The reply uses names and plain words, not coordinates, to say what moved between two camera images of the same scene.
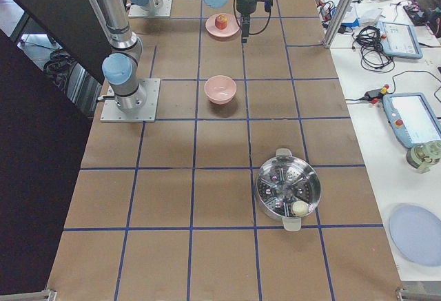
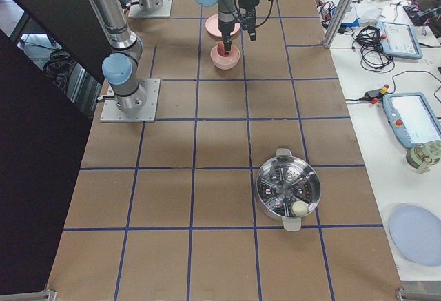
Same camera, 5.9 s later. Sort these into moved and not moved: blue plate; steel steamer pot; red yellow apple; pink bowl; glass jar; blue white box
Moved: red yellow apple; pink bowl
Not moved: glass jar; blue plate; blue white box; steel steamer pot
